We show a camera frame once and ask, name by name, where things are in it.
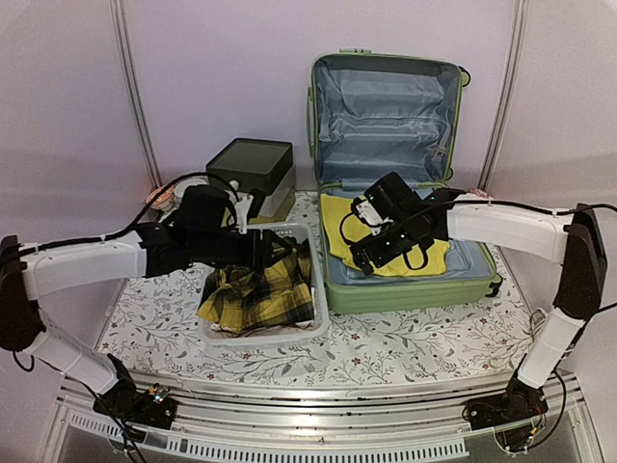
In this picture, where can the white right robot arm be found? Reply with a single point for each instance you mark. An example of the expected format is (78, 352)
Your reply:
(567, 244)

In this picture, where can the yellow plaid garment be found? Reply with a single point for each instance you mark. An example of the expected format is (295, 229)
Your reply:
(237, 304)

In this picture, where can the red patterned small bowl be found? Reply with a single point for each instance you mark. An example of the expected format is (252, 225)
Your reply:
(161, 199)

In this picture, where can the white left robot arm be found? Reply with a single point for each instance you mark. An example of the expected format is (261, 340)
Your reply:
(48, 289)

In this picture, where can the floral white tablecloth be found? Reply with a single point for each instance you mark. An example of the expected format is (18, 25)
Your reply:
(153, 328)

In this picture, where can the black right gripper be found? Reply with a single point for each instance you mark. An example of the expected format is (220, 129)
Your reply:
(376, 255)

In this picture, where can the green hard-shell suitcase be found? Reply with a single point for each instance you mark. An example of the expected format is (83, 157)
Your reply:
(373, 114)

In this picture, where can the drawer cabinet with dark top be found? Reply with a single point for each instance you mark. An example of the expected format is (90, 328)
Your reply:
(265, 165)

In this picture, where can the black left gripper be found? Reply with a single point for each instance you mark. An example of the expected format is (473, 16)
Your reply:
(266, 248)

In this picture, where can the small white bowl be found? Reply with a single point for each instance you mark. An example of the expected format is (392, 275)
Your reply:
(179, 190)

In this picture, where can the aluminium front rail frame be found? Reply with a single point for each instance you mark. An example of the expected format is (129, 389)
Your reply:
(234, 422)

